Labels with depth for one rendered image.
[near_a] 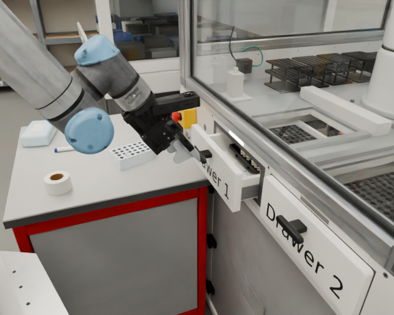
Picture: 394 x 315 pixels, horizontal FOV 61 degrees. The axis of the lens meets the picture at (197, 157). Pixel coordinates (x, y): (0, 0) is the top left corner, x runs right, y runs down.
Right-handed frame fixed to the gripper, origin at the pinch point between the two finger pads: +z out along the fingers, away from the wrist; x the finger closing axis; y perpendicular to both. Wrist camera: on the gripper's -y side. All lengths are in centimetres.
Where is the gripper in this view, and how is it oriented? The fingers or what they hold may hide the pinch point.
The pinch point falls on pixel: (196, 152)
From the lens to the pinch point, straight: 84.1
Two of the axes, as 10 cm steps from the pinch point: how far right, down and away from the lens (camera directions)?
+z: 5.4, 6.1, 5.8
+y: -7.7, 6.4, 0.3
